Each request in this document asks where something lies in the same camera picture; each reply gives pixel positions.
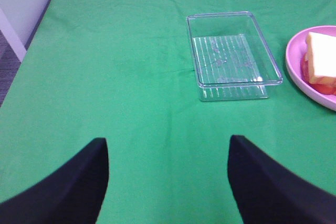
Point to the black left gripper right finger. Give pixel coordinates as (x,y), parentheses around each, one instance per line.
(267,192)

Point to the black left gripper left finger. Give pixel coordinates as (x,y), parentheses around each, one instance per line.
(74,193)

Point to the bread slice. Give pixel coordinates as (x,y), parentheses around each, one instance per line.
(321,58)
(321,88)

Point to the clear left plastic container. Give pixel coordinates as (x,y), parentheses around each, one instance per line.
(232,60)

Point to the green tablecloth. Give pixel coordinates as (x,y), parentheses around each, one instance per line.
(122,69)

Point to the pink round plate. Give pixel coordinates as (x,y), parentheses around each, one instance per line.
(295,50)

